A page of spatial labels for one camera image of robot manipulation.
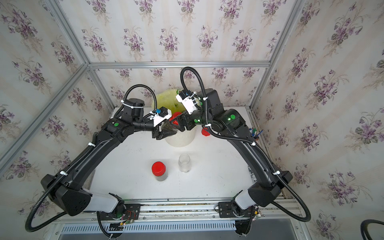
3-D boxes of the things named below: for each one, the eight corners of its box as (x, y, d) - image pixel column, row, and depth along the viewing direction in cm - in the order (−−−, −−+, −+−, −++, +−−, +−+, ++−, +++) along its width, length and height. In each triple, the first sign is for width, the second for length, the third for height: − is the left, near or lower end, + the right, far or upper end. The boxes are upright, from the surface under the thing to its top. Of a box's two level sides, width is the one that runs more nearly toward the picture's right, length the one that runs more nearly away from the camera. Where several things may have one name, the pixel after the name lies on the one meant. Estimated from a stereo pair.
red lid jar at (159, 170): (155, 181, 85) (150, 172, 75) (157, 170, 89) (153, 161, 79) (166, 181, 85) (163, 173, 75) (168, 170, 89) (165, 161, 79)
